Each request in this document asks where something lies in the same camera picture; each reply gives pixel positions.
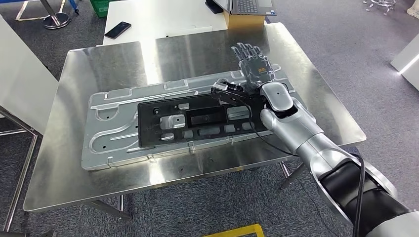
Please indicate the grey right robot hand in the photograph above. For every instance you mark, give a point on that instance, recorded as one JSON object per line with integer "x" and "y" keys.
{"x": 257, "y": 70}

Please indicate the black plastic panel part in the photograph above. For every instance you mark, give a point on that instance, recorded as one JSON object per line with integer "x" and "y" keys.
{"x": 163, "y": 130}

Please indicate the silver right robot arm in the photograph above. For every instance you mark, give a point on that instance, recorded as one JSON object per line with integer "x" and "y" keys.
{"x": 311, "y": 140}

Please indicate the stainless steel workbench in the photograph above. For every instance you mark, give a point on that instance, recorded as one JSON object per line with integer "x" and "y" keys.
{"x": 82, "y": 183}

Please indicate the yellow cardboard box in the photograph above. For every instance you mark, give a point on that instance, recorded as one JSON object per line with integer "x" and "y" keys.
{"x": 244, "y": 21}

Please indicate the grey laptop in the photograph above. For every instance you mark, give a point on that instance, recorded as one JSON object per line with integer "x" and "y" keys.
{"x": 252, "y": 6}

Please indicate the black flat device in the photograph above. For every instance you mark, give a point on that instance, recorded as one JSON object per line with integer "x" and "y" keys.
{"x": 214, "y": 6}

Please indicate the chrome office chair base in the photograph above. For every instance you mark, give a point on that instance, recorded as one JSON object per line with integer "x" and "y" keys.
{"x": 379, "y": 5}

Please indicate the black smartphone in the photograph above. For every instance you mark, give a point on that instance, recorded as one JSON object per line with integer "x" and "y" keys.
{"x": 117, "y": 29}

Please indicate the white display block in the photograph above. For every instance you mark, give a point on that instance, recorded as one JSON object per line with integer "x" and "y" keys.
{"x": 407, "y": 63}

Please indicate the yellow floor tape square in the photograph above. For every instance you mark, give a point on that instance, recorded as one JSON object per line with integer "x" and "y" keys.
{"x": 239, "y": 231}

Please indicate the machined aluminium fixture plate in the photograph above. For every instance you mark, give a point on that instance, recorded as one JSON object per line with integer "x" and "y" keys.
{"x": 108, "y": 144}

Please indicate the person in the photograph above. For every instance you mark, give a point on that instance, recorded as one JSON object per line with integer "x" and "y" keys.
{"x": 413, "y": 9}

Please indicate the green crate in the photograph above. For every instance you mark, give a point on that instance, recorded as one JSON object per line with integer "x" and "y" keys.
{"x": 100, "y": 7}

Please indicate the chrome stanchion with mirror base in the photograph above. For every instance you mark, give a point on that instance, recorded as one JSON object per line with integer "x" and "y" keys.
{"x": 55, "y": 18}

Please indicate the white panel board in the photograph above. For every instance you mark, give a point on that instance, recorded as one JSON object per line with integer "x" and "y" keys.
{"x": 23, "y": 81}

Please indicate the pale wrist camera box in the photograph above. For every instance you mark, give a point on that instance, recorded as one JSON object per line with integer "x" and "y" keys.
{"x": 220, "y": 86}

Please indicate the metal frame stand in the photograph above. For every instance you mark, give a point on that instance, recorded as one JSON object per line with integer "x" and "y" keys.
{"x": 19, "y": 170}

